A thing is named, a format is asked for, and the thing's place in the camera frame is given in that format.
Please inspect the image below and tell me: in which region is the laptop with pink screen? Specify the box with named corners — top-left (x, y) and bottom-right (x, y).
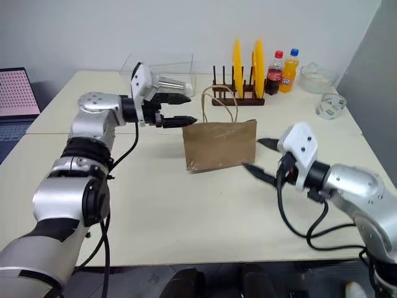
top-left (0, 67), bottom-right (42, 166)

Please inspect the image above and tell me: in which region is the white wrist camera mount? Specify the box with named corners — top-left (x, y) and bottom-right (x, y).
top-left (129, 61), bottom-right (160, 128)
top-left (277, 122), bottom-right (319, 192)

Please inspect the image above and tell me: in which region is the clear plastic box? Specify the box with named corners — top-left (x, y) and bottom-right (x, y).
top-left (119, 52), bottom-right (198, 97)

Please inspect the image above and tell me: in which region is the clear glass bowl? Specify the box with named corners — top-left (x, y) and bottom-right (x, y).
top-left (298, 61), bottom-right (337, 94)

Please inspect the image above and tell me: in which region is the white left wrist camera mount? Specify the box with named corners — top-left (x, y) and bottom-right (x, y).
top-left (129, 61), bottom-right (160, 128)

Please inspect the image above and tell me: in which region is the clear tape roll green label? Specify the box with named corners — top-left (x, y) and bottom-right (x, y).
top-left (315, 92), bottom-right (347, 120)

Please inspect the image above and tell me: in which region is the dark wooden dish rack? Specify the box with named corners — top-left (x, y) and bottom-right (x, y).
top-left (212, 65), bottom-right (267, 107)

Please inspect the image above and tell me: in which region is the shiny metal cup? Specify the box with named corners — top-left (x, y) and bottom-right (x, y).
top-left (157, 74), bottom-right (187, 93)

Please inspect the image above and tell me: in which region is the small white object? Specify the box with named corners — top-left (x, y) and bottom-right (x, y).
top-left (345, 280), bottom-right (369, 298)

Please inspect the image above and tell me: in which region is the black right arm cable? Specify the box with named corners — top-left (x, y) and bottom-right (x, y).
top-left (276, 173), bottom-right (368, 251)

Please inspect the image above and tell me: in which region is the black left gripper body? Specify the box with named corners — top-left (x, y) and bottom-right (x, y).
top-left (141, 92), bottom-right (167, 129)

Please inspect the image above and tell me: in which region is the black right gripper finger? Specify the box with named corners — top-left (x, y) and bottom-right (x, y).
top-left (242, 161), bottom-right (279, 188)
top-left (256, 137), bottom-right (280, 153)

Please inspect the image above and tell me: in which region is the yellow plate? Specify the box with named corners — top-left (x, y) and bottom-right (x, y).
top-left (232, 38), bottom-right (244, 98)
top-left (251, 39), bottom-right (267, 100)

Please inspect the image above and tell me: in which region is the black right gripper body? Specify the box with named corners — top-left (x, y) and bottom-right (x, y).
top-left (275, 151), bottom-right (300, 189)

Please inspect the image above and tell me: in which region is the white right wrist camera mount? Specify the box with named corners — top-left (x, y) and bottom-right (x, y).
top-left (277, 122), bottom-right (319, 192)

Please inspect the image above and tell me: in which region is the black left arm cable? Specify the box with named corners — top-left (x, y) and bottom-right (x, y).
top-left (74, 120), bottom-right (140, 274)

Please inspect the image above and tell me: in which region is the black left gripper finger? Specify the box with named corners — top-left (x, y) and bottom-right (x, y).
top-left (161, 114), bottom-right (199, 130)
top-left (163, 93), bottom-right (192, 107)

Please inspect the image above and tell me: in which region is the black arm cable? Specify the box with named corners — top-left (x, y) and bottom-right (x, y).
top-left (276, 173), bottom-right (368, 251)
top-left (74, 120), bottom-right (140, 274)

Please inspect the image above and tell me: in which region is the orange soda bottle blue cap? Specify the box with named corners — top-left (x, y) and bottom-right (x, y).
top-left (279, 48), bottom-right (301, 94)

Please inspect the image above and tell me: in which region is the cola bottle red cap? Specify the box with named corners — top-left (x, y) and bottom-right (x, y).
top-left (264, 50), bottom-right (285, 96)

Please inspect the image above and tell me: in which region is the brown paper bag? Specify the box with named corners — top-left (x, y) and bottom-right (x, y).
top-left (181, 86), bottom-right (259, 174)

